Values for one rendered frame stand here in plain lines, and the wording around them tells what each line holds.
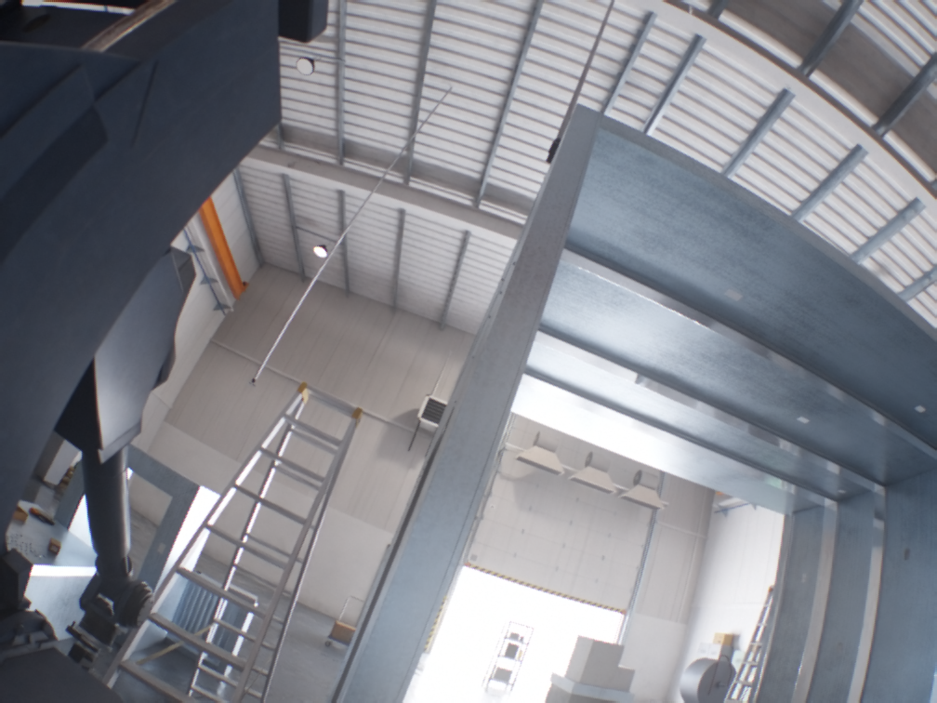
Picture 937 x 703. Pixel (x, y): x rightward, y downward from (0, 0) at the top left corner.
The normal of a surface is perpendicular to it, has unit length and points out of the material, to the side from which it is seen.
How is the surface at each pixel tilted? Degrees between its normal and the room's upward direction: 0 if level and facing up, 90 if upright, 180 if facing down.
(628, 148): 180
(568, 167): 90
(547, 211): 90
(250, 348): 90
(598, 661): 90
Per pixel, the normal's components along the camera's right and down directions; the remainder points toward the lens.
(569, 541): 0.18, -0.43
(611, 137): -0.33, 0.82
